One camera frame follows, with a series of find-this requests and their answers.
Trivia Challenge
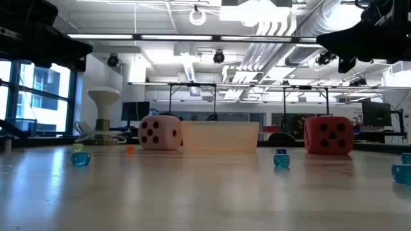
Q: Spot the black aluminium rig frame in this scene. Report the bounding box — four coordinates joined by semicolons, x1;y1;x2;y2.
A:
0;136;411;155

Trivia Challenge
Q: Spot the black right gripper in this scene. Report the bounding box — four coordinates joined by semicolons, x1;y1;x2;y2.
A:
316;28;411;74

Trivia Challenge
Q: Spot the black background rig frame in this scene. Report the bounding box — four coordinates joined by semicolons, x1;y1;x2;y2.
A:
167;82;218;123
282;85;330;118

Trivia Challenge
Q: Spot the white lamp cable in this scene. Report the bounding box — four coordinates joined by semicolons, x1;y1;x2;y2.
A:
74;121;128;144

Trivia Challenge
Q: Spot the large red foam die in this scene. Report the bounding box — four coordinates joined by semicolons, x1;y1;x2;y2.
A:
303;115;354;155

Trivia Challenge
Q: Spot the long linear ceiling light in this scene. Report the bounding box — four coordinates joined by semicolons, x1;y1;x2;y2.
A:
66;33;322;44

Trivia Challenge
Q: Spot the dark-framed window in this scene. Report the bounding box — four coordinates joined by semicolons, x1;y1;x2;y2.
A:
0;60;77;135

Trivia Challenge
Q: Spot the person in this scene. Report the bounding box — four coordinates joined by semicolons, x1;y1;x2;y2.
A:
284;114;306;139

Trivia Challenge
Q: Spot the large pink foam die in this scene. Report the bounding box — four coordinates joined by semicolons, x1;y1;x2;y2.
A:
137;114;183;151

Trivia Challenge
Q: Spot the black computer monitor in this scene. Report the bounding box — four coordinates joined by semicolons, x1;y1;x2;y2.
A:
121;101;150;122
362;101;392;127

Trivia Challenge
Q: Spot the white mushroom-shaped lamp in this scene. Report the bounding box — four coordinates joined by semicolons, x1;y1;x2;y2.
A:
87;87;121;146

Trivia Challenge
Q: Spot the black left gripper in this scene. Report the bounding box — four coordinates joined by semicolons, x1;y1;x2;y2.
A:
0;27;94;72

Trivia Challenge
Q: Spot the orange translucent plastic bin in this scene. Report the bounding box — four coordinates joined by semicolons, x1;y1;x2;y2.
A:
181;121;260;153

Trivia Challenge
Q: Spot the silver ventilation duct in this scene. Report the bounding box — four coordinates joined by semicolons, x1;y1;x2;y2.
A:
282;0;363;67

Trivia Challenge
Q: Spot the white ring light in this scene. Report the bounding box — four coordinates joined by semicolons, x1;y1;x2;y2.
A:
189;8;207;26

